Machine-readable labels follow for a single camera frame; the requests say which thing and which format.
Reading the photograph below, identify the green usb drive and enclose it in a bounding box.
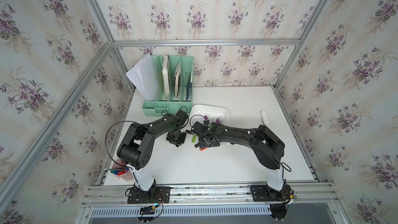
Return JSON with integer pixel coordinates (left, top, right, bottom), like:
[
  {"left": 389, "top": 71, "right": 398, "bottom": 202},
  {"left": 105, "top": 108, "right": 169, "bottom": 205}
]
[{"left": 191, "top": 134, "right": 197, "bottom": 143}]

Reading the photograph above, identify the white storage box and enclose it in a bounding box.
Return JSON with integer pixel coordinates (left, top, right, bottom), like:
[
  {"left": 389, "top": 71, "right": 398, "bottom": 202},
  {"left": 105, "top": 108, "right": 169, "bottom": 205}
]
[{"left": 189, "top": 104, "right": 229, "bottom": 126}]

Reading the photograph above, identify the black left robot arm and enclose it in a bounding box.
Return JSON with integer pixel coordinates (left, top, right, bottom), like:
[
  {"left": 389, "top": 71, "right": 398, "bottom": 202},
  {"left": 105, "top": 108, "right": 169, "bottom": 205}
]
[{"left": 117, "top": 110, "right": 188, "bottom": 192}]

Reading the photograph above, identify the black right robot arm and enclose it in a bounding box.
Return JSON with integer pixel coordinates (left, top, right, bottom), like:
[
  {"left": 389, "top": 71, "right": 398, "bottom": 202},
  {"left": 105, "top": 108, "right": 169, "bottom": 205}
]
[{"left": 191, "top": 121, "right": 285, "bottom": 192}]

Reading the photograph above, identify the white eraser stick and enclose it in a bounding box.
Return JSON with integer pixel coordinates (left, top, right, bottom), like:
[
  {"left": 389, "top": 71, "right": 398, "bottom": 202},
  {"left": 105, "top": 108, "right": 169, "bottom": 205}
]
[{"left": 260, "top": 110, "right": 268, "bottom": 125}]

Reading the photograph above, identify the green desk file organizer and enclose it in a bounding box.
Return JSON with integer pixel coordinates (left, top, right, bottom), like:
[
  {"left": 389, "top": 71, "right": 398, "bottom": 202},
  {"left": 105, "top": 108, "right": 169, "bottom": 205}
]
[{"left": 142, "top": 55, "right": 194, "bottom": 117}]

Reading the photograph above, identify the pink pen cup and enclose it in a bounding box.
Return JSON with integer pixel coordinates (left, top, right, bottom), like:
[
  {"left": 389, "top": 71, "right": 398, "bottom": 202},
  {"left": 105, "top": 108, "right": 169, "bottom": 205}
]
[{"left": 108, "top": 158, "right": 133, "bottom": 181}]

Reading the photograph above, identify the beige notebook in organizer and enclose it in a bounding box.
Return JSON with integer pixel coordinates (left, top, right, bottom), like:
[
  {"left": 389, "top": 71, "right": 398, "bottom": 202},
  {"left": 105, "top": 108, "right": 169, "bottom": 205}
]
[{"left": 174, "top": 62, "right": 181, "bottom": 98}]

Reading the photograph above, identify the white book in organizer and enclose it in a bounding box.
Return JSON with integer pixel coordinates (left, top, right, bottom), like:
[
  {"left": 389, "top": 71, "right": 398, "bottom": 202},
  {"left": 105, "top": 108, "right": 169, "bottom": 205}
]
[{"left": 162, "top": 55, "right": 170, "bottom": 101}]

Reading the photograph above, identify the white paper stack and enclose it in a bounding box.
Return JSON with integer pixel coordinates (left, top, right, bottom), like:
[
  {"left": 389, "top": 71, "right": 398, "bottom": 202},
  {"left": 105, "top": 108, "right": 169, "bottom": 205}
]
[{"left": 125, "top": 54, "right": 158, "bottom": 101}]

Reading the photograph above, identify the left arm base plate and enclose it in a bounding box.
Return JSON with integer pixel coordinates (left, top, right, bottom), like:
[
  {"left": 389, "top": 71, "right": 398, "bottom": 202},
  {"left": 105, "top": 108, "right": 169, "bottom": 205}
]
[{"left": 125, "top": 186, "right": 171, "bottom": 204}]

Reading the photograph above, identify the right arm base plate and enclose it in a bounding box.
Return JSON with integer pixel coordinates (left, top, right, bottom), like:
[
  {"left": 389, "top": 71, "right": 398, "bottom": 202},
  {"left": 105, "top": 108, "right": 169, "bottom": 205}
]
[{"left": 250, "top": 183, "right": 294, "bottom": 202}]

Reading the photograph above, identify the aluminium frame rail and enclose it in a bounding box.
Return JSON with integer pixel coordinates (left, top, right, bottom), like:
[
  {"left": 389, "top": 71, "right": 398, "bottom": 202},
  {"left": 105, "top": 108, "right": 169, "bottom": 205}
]
[{"left": 113, "top": 38, "right": 301, "bottom": 48}]

